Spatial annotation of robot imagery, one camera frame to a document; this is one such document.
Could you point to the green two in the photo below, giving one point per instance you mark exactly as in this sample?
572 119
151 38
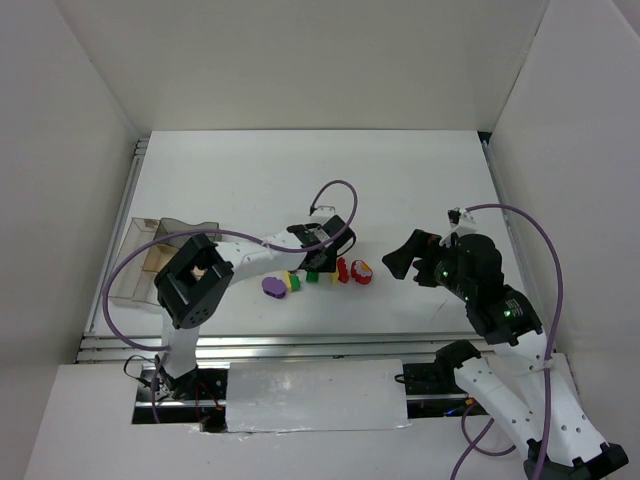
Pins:
312 277

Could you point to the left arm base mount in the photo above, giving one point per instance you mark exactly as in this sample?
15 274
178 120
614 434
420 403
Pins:
199 400

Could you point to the red flower print block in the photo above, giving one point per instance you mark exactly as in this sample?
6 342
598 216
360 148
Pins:
361 272

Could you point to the small green lego brick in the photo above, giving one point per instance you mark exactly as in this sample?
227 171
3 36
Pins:
294 283

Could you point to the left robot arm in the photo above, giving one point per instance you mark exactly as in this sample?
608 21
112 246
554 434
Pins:
192 284

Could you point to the colourless clear container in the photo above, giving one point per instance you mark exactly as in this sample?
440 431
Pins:
133 287

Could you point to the long yellow lego plate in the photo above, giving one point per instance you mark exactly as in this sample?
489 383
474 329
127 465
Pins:
287 281

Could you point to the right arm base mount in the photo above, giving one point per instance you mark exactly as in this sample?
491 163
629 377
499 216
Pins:
430 387

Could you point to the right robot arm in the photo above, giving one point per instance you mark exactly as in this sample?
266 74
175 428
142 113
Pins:
543 419

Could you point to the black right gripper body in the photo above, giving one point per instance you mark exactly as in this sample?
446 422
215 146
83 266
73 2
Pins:
422 265

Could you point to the purple rounded lego block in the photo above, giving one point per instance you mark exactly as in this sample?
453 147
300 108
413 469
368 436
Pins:
274 287

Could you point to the white foam cover panel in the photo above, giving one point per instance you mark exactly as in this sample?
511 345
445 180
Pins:
336 395

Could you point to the red lego brick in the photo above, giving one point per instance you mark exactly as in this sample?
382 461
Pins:
343 270

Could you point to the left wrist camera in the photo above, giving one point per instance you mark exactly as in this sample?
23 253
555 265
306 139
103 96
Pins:
321 212

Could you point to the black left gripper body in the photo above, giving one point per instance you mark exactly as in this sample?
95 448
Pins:
323 257

